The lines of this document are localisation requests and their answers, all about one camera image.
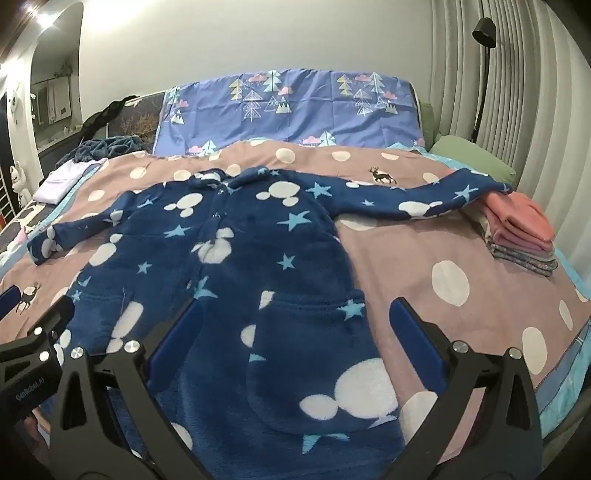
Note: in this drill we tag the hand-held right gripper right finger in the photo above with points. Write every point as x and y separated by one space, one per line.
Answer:
411 332

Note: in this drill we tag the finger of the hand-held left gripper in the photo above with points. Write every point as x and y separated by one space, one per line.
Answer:
48 325
9 297

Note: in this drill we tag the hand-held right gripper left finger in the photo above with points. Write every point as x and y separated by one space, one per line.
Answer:
178 337

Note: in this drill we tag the navy star-print fleece pajama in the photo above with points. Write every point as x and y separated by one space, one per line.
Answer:
258 240

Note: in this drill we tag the white and pink soft toy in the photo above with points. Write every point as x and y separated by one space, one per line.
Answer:
16 240

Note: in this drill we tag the pink white-dotted blanket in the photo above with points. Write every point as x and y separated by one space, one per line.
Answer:
406 258

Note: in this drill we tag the white cat figurine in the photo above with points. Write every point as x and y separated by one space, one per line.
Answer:
17 177

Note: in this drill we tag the lavender folded cloth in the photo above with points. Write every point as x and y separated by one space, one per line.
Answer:
60 184

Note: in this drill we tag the grey patterned folded garment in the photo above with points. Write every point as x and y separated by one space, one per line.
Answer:
531 265

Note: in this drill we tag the dusty pink folded garment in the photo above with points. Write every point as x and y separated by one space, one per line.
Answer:
526 230

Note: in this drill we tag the coral pink folded garment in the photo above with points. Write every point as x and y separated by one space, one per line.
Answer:
512 205

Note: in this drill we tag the grey counter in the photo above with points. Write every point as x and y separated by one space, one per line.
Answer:
60 143

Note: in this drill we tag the dark blue-grey fleece throw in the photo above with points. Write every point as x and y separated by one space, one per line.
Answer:
111 146

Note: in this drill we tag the large green pillow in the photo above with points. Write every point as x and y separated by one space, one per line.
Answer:
475 157

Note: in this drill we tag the black garment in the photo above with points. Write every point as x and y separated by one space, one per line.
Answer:
99 117

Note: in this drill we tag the small green cushion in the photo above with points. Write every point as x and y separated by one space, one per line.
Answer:
427 120

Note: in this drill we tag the dark tree-print cover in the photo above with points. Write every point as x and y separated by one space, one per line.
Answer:
141 120

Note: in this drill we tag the small plant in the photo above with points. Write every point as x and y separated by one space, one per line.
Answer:
64 69

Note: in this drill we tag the purple tree-print sheet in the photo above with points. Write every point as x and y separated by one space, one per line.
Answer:
304 110

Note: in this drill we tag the pale pleated curtain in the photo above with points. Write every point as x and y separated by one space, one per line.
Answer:
545 115

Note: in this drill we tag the black floor lamp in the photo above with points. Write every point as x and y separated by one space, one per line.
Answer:
484 30

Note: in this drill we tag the white bear wall decoration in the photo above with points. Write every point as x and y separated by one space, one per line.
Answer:
14 104

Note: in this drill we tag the mirrored wall cabinet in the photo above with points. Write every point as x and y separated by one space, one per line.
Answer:
55 99

